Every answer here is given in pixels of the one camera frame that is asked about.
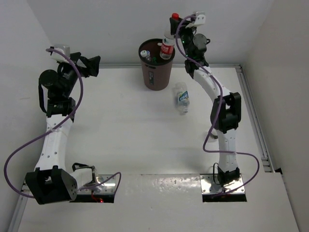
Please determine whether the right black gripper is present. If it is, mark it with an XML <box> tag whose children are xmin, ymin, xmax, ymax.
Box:
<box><xmin>170</xmin><ymin>17</ymin><xmax>197</xmax><ymax>59</ymax></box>

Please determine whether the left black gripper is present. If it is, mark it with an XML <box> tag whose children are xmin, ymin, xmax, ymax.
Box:
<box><xmin>58</xmin><ymin>52</ymin><xmax>98</xmax><ymax>97</ymax></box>

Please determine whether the red-label clear water bottle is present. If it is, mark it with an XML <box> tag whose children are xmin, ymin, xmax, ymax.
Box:
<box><xmin>160</xmin><ymin>22</ymin><xmax>175</xmax><ymax>60</ymax></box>

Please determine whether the green-label clear water bottle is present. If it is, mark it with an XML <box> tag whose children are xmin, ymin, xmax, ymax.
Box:
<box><xmin>146</xmin><ymin>50</ymin><xmax>152</xmax><ymax>62</ymax></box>

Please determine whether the blue-label clear water bottle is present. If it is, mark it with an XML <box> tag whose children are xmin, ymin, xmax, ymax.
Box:
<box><xmin>173</xmin><ymin>82</ymin><xmax>190</xmax><ymax>115</ymax></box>

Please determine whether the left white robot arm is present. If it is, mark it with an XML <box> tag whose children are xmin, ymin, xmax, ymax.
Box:
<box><xmin>25</xmin><ymin>58</ymin><xmax>96</xmax><ymax>204</ymax></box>

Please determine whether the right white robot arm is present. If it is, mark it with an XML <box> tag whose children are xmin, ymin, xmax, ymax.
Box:
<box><xmin>169</xmin><ymin>14</ymin><xmax>241</xmax><ymax>186</ymax></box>

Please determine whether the brown plastic waste bin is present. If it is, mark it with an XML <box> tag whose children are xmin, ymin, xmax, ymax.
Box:
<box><xmin>138</xmin><ymin>38</ymin><xmax>175</xmax><ymax>91</ymax></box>

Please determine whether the small black-cap clear bottle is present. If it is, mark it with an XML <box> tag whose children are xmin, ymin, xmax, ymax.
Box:
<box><xmin>208</xmin><ymin>130</ymin><xmax>218</xmax><ymax>143</ymax></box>

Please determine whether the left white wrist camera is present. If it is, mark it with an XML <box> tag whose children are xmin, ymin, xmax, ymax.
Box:
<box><xmin>50</xmin><ymin>44</ymin><xmax>70</xmax><ymax>63</ymax></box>

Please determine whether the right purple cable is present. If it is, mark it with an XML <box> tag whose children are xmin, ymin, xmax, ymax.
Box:
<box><xmin>174</xmin><ymin>14</ymin><xmax>261</xmax><ymax>196</ymax></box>

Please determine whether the purple cable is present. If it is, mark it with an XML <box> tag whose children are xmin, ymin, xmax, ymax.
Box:
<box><xmin>174</xmin><ymin>14</ymin><xmax>261</xmax><ymax>196</ymax></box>
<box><xmin>4</xmin><ymin>47</ymin><xmax>122</xmax><ymax>199</ymax></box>

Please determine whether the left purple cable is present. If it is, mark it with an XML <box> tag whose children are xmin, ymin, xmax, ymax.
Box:
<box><xmin>4</xmin><ymin>47</ymin><xmax>122</xmax><ymax>199</ymax></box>

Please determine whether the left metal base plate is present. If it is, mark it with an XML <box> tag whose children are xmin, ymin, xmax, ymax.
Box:
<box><xmin>77</xmin><ymin>174</ymin><xmax>118</xmax><ymax>195</ymax></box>

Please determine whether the metal base plate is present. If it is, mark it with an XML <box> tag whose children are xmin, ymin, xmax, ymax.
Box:
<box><xmin>200</xmin><ymin>174</ymin><xmax>245</xmax><ymax>195</ymax></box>
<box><xmin>77</xmin><ymin>174</ymin><xmax>118</xmax><ymax>195</ymax></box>

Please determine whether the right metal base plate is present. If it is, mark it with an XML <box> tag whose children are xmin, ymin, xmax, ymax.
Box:
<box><xmin>200</xmin><ymin>174</ymin><xmax>245</xmax><ymax>195</ymax></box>

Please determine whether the aluminium frame rail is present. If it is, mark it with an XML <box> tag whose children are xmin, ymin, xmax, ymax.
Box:
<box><xmin>236</xmin><ymin>65</ymin><xmax>282</xmax><ymax>175</ymax></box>

